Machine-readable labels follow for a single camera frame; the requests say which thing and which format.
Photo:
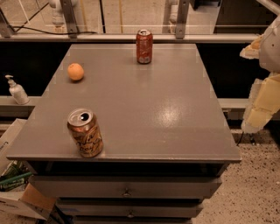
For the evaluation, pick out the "drawer knob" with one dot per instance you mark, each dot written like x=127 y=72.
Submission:
x=126 y=193
x=130 y=215

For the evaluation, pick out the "lower drawer knob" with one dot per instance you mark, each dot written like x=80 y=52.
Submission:
x=130 y=215

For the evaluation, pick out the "red soda can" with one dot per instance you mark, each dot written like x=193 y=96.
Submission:
x=144 y=42

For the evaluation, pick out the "orange gold soda can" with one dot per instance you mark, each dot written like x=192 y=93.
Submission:
x=84 y=128

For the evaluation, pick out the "white cardboard box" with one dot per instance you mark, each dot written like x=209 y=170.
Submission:
x=17 y=196

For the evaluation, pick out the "top drawer knob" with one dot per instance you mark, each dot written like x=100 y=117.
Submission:
x=126 y=193

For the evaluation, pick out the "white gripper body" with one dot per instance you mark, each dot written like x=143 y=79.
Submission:
x=271 y=49

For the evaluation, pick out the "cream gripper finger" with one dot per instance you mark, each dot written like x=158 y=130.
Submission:
x=263 y=103
x=251 y=51

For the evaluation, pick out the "orange fruit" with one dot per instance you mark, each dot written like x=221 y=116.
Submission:
x=75 y=72

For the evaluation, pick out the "white pump dispenser bottle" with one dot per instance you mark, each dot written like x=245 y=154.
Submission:
x=17 y=91

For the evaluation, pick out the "grey drawer cabinet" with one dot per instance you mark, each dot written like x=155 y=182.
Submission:
x=164 y=136

